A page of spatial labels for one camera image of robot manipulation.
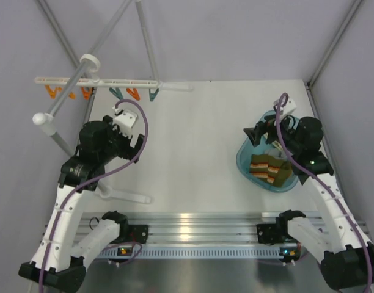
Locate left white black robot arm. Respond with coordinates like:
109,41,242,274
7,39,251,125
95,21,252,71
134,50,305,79
18,110,145,292

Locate grey white drying rack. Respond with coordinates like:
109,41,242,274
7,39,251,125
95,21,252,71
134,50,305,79
32,0,194,204

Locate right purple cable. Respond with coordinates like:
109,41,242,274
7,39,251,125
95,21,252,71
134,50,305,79
273,92,374,293

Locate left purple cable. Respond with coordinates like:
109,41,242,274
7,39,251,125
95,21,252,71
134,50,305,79
37,99,150,293

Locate aluminium mounting rail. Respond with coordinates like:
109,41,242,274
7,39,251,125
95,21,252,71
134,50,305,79
73,212,371,245

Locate white clip hanger bar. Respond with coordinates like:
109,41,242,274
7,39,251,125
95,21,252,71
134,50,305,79
34,77,160,89

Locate green striped sock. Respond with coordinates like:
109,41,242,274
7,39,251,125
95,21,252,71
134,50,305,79
249,154,275,182
266,160,293,187

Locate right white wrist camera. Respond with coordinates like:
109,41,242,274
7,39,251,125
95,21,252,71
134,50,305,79
280,98,296,119

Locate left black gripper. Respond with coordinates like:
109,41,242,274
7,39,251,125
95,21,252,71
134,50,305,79
98,115,145,164

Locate teal plastic basin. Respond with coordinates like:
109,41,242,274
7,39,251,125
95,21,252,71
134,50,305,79
236,134,299,193

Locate teal clothespin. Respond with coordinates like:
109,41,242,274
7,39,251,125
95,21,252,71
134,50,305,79
149,89,160,102
109,87,124,100

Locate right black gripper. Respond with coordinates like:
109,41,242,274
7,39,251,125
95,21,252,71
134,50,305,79
244,112,303,154

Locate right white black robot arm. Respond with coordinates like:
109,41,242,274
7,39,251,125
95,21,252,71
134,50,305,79
243,115,374,292

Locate slotted white cable duct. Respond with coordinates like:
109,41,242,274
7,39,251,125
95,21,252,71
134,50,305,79
98,245,301,259

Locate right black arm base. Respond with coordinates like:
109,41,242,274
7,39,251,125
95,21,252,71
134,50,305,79
256,223,282,246

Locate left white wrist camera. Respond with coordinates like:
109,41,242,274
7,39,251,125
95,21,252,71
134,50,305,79
112,106,138,137

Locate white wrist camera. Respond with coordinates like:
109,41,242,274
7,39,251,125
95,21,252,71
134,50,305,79
280,98,296,119
112,106,138,137

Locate purple cable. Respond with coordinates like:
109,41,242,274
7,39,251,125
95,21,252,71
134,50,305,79
37,99,150,293
273,92,374,293

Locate white grey sock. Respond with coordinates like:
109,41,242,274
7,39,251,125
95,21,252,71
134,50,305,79
264,147,287,161

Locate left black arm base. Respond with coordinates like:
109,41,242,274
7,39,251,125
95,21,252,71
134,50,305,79
125,224,149,244

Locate orange clothespin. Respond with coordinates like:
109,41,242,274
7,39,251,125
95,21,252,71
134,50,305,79
126,88,141,101
81,87,93,100
68,92,76,99
45,85,62,99

